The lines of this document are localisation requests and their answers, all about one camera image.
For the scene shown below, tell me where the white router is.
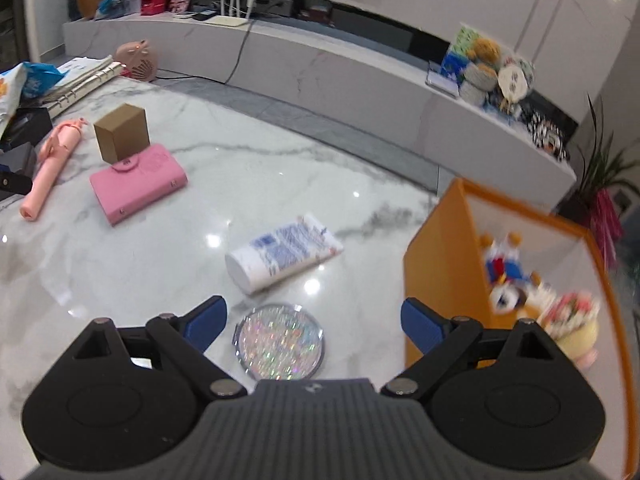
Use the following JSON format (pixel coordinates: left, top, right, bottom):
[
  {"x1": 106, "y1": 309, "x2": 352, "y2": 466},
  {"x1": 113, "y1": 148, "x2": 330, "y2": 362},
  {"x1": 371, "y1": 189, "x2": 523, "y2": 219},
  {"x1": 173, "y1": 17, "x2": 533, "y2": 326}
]
[{"x1": 206, "y1": 0, "x2": 253, "y2": 28}]

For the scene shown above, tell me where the glitter compact mirror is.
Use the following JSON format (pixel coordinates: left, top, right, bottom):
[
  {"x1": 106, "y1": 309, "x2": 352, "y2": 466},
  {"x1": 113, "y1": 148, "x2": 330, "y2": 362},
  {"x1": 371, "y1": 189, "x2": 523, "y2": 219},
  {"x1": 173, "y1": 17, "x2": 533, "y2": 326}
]
[{"x1": 232, "y1": 302, "x2": 326, "y2": 381}]

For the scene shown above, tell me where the black box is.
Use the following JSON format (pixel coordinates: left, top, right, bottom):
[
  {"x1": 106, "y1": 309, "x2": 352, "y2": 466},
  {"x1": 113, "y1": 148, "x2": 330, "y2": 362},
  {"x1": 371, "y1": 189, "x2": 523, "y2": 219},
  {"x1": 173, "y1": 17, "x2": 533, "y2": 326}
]
[{"x1": 0, "y1": 106, "x2": 53, "y2": 153}]

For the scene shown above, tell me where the small brown cardboard box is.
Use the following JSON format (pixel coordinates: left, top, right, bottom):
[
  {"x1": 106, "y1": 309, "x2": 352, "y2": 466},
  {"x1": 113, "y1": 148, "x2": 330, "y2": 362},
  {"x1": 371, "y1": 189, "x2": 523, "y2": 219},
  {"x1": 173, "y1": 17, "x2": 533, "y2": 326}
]
[{"x1": 93, "y1": 103, "x2": 152, "y2": 165}]

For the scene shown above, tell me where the pink selfie stick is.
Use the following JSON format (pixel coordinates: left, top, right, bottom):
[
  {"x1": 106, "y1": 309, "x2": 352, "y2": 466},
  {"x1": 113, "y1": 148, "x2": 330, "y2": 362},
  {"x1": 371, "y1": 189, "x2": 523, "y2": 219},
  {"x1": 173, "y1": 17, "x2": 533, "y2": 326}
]
[{"x1": 19, "y1": 117, "x2": 88, "y2": 222}]

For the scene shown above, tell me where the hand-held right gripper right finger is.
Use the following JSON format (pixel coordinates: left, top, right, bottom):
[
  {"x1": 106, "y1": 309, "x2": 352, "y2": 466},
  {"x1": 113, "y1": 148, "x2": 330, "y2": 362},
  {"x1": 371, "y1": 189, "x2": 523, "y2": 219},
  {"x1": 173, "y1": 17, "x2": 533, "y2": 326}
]
[{"x1": 380, "y1": 297, "x2": 556, "y2": 401}]

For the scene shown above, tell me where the black heater cable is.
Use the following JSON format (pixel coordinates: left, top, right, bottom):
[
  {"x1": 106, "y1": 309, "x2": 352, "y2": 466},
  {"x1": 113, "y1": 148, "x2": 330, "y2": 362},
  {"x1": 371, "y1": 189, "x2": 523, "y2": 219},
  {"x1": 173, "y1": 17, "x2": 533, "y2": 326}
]
[{"x1": 156, "y1": 30, "x2": 251, "y2": 85}]

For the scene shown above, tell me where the dark red box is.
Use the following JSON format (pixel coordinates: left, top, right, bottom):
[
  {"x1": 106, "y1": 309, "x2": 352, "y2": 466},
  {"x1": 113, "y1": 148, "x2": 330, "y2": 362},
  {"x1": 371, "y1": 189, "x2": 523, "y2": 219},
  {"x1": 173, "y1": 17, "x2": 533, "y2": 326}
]
[{"x1": 300, "y1": 4, "x2": 333, "y2": 23}]

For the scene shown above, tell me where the pink card wallet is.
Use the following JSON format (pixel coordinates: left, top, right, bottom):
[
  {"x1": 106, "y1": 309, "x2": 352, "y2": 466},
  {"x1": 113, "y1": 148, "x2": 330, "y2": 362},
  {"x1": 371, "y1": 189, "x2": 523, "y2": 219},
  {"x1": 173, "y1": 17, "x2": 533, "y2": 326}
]
[{"x1": 89, "y1": 142, "x2": 188, "y2": 227}]

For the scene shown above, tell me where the blue snack bag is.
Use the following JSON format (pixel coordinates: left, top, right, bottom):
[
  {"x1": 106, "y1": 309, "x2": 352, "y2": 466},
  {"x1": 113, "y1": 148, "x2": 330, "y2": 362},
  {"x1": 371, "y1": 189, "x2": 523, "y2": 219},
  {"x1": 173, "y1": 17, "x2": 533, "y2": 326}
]
[{"x1": 19, "y1": 61, "x2": 67, "y2": 100}]

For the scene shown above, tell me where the blue printed box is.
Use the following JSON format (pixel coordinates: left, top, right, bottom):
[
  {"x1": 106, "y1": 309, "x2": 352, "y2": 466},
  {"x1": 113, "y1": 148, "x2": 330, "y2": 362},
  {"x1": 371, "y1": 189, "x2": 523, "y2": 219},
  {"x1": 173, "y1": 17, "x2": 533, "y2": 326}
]
[{"x1": 440, "y1": 52, "x2": 468, "y2": 83}]

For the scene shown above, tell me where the white chips bag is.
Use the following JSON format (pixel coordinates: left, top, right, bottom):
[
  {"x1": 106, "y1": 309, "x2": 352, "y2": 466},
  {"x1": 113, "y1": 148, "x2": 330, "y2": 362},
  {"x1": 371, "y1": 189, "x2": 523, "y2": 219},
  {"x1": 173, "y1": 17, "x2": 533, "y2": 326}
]
[{"x1": 0, "y1": 62, "x2": 28, "y2": 136}]

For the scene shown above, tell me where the duck plush toy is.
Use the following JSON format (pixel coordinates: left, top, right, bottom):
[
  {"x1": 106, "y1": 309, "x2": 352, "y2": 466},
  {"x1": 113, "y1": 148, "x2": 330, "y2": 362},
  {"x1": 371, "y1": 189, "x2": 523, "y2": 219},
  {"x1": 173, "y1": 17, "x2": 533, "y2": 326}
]
[{"x1": 480, "y1": 230, "x2": 533, "y2": 286}]

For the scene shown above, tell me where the white marble tv stand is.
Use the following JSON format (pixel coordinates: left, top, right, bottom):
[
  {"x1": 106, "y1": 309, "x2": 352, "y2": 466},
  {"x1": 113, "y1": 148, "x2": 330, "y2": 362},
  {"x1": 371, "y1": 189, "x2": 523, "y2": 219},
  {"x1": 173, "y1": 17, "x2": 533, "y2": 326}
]
[{"x1": 62, "y1": 12, "x2": 578, "y2": 211}]

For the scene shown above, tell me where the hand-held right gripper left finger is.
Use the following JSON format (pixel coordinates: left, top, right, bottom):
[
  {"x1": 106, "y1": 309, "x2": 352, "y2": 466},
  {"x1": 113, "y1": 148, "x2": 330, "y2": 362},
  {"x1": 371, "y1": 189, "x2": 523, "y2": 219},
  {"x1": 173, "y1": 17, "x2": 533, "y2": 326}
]
[{"x1": 72, "y1": 295, "x2": 248, "y2": 401}]

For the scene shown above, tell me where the white ring binder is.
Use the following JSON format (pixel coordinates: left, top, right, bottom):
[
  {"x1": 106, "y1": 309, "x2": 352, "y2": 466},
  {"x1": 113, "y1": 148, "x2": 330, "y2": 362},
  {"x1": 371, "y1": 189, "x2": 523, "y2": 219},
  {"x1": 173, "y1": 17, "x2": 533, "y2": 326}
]
[{"x1": 37, "y1": 55, "x2": 126, "y2": 120}]

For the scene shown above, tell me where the potted long leaf plant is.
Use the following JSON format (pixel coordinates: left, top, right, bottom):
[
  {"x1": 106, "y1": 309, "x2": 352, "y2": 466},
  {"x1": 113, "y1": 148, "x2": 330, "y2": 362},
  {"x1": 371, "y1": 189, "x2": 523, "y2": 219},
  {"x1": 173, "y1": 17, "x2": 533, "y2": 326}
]
[{"x1": 555, "y1": 92, "x2": 640, "y2": 226}]

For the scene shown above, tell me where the brown teddy bear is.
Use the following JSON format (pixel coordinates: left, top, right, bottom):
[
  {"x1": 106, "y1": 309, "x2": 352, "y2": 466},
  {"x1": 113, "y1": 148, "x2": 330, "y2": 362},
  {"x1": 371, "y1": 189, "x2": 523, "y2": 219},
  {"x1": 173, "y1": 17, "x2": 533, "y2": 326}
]
[{"x1": 470, "y1": 37, "x2": 502, "y2": 68}]

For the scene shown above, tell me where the round white paper fan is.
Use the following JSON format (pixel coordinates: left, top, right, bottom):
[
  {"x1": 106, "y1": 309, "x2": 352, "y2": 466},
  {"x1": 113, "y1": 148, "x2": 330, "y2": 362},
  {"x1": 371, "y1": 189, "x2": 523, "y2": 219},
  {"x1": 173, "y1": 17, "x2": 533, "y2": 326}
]
[{"x1": 496, "y1": 60, "x2": 531, "y2": 111}]

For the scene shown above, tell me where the white lotion tube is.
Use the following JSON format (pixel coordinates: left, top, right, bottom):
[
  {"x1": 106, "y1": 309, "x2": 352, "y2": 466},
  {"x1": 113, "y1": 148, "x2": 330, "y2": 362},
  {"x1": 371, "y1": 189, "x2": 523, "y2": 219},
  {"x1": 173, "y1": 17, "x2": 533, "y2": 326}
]
[{"x1": 224, "y1": 212, "x2": 346, "y2": 296}]

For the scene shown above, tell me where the pink plastic bag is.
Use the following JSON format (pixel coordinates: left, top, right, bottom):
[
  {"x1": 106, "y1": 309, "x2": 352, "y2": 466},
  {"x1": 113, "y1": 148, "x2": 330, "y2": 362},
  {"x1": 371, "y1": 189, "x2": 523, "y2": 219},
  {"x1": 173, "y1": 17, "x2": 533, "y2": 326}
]
[{"x1": 587, "y1": 187, "x2": 626, "y2": 271}]

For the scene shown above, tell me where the clear cover notebook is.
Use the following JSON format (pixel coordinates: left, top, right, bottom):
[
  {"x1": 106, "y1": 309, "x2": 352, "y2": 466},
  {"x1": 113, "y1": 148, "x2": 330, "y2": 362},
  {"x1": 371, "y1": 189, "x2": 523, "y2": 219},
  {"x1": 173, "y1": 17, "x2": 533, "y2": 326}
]
[{"x1": 426, "y1": 62, "x2": 460, "y2": 98}]

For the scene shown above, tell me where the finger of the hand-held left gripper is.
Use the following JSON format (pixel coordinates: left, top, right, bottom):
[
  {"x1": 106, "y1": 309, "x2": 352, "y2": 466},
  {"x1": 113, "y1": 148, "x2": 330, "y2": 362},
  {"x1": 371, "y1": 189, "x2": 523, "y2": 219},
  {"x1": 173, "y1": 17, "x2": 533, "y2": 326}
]
[{"x1": 0, "y1": 171, "x2": 33, "y2": 202}]

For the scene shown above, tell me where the crochet bunny plush with flowers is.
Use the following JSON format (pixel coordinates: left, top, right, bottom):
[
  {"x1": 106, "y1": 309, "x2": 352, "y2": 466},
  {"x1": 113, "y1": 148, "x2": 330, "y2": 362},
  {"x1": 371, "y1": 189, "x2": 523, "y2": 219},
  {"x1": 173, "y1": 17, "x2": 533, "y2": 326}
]
[{"x1": 537, "y1": 290, "x2": 603, "y2": 371}]

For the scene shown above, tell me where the black white checkered toy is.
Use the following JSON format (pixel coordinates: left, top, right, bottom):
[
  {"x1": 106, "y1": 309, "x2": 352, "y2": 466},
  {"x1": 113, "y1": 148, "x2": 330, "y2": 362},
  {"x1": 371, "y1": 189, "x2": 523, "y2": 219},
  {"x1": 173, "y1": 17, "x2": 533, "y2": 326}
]
[{"x1": 527, "y1": 107, "x2": 571, "y2": 161}]

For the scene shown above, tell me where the dark grey box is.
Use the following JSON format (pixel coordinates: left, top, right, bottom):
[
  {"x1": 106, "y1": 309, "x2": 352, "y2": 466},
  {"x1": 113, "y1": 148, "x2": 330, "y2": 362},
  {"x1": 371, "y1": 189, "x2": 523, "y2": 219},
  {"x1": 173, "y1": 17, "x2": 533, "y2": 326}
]
[{"x1": 0, "y1": 142, "x2": 38, "y2": 176}]

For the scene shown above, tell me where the orange cardboard box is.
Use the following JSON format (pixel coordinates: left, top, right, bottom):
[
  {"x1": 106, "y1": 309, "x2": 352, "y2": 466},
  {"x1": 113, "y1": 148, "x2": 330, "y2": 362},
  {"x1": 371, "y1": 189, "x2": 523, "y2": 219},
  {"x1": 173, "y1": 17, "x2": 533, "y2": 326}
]
[{"x1": 402, "y1": 177, "x2": 631, "y2": 478}]

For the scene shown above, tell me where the pink fan heater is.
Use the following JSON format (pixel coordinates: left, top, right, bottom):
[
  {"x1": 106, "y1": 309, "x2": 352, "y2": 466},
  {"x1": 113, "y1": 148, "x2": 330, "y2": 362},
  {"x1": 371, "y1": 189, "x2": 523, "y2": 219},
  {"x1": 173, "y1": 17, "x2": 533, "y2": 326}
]
[{"x1": 113, "y1": 39, "x2": 159, "y2": 83}]

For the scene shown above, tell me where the grey knitted basket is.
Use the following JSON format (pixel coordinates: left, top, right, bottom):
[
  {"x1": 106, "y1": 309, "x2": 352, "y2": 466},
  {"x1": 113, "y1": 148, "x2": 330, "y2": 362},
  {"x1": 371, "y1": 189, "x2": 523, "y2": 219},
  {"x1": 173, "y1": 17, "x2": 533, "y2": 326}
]
[{"x1": 457, "y1": 62, "x2": 501, "y2": 107}]

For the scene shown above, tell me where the blue plastic bag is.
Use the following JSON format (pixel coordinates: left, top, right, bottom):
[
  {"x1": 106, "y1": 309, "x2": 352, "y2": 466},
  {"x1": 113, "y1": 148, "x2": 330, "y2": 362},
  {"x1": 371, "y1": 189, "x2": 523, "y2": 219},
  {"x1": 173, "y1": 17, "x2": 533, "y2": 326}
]
[{"x1": 96, "y1": 0, "x2": 126, "y2": 21}]

